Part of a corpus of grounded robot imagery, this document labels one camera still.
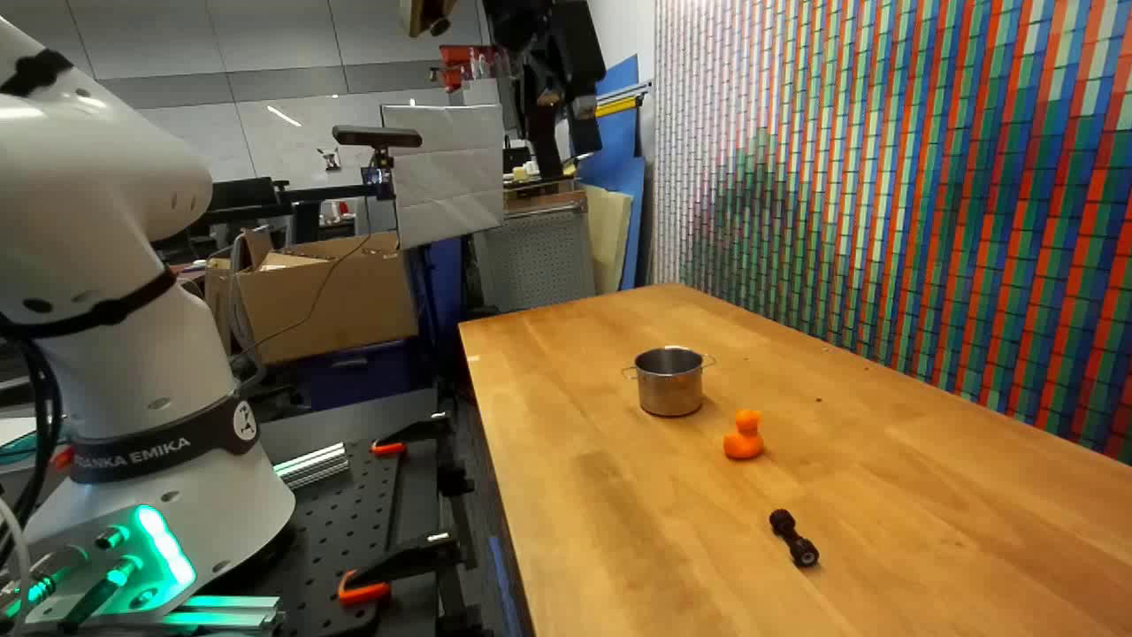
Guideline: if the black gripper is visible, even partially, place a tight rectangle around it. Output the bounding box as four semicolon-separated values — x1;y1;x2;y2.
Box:
479;0;613;184

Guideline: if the orange rubber duck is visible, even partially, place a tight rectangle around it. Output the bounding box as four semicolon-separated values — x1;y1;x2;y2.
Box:
721;408;769;463

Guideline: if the silver metal pot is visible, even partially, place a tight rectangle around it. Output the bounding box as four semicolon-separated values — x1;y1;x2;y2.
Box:
634;345;707;420

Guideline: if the blue board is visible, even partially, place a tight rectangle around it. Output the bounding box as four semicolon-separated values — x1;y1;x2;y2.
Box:
577;54;654;295

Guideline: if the pale yellow foam board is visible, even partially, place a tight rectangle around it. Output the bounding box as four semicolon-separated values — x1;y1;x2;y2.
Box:
583;184;641;297

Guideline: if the white translucent panel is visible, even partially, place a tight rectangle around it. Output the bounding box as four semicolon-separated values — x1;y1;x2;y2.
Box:
380;99;510;250

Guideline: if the grey cabinet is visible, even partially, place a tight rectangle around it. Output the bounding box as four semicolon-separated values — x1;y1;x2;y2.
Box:
475;208;602;318

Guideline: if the brown cardboard box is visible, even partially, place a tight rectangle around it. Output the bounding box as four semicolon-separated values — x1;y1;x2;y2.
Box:
205;230;420;367

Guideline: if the silver aluminium extrusion bar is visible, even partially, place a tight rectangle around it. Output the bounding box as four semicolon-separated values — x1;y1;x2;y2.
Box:
271;439;353;491

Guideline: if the black perforated breadboard plate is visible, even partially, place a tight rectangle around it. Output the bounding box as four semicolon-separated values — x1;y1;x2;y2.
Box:
233;434;475;637

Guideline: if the small black dumbbell-shaped object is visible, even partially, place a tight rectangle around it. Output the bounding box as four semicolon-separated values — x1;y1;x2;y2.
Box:
769;506;825;572

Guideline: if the black stereo camera bar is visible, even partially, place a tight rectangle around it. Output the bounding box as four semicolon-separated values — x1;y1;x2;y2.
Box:
330;125;426;151

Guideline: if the black clamp with orange handle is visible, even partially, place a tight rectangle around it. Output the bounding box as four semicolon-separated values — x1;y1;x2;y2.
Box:
333;531;467;612
370;410;455;463

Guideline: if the green-lit aluminium base rail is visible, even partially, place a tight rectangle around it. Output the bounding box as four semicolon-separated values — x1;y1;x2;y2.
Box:
118;590;286;637

